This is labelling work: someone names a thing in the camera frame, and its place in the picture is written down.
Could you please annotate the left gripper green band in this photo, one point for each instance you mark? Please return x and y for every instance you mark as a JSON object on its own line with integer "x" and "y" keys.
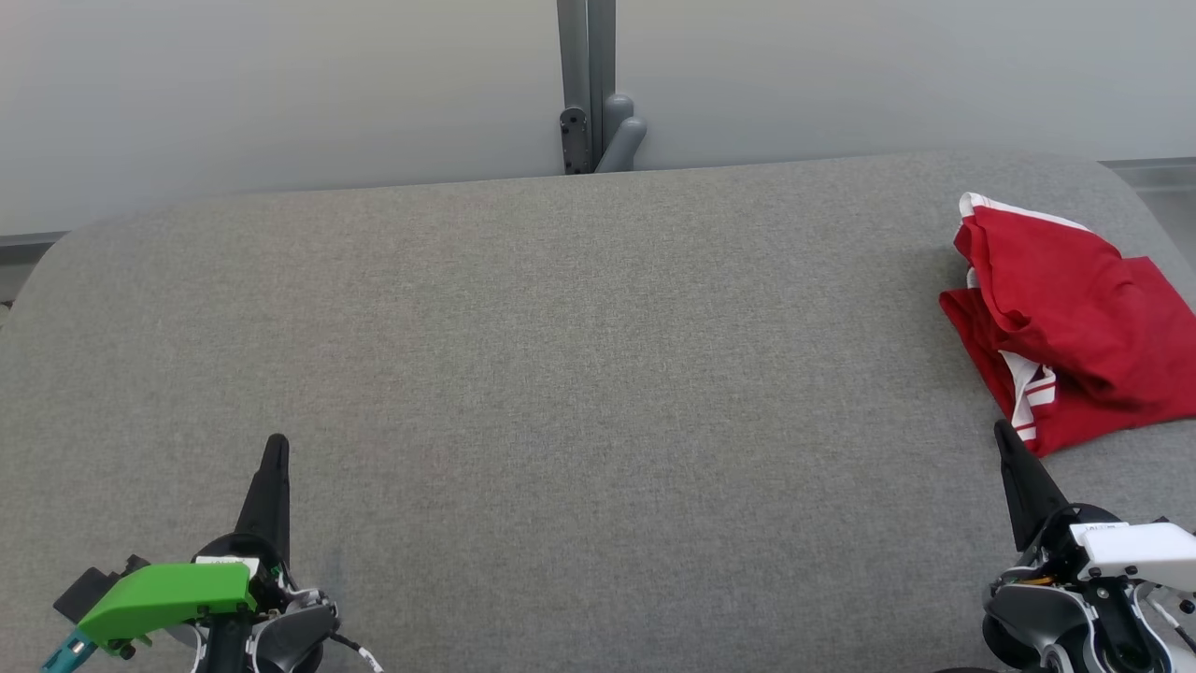
{"x": 159, "y": 598}

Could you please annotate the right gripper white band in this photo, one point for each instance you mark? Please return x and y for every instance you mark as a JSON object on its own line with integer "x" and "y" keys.
{"x": 1135, "y": 551}

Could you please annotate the red white jersey shirt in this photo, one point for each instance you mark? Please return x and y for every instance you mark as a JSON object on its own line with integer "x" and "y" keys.
{"x": 1084, "y": 425}

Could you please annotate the red shorts white hem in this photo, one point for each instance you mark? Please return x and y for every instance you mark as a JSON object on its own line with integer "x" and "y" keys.
{"x": 1037, "y": 271}

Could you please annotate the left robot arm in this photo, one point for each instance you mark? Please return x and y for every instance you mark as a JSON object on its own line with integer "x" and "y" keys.
{"x": 290, "y": 636}

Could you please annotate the grey fabric sofa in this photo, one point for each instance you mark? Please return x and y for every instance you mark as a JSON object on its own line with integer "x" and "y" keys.
{"x": 561, "y": 374}

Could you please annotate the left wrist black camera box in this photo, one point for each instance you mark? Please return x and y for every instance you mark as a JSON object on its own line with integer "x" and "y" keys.
{"x": 89, "y": 589}

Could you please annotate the dark metal bracket plate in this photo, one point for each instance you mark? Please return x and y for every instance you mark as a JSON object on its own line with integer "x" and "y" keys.
{"x": 574, "y": 140}

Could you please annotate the grey vertical metal post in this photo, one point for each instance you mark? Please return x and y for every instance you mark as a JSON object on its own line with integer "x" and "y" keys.
{"x": 587, "y": 56}

